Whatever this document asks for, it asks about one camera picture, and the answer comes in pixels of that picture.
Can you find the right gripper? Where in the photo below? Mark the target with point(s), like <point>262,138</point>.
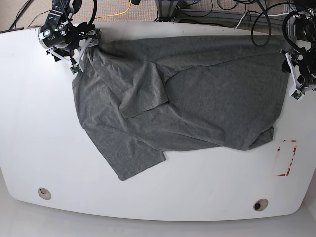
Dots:
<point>68,43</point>

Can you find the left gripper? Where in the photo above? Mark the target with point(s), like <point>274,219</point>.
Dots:
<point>302,69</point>

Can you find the grey t-shirt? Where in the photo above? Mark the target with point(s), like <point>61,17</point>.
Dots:
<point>137,99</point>

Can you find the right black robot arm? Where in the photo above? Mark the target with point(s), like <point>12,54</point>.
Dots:
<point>62,12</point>

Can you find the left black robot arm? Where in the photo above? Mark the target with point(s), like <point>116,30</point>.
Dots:
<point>303,18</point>

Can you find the red tape rectangle marking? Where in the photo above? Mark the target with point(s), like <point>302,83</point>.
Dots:
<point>285,157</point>

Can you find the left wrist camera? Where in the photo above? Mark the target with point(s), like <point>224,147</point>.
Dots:
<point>297,95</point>

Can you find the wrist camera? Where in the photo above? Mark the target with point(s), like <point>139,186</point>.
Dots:
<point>75,69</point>
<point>297,95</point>

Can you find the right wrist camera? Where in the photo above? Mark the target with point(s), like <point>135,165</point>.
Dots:
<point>75,69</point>

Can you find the aluminium frame stand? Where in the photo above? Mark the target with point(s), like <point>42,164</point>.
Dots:
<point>238,14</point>

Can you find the right table cable grommet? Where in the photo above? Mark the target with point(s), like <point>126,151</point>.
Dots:
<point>260,205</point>

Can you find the table cable grommet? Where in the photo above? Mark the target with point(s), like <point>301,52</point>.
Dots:
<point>260,205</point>
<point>44,193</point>

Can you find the left table cable grommet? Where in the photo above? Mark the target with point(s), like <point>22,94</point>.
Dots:
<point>44,193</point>

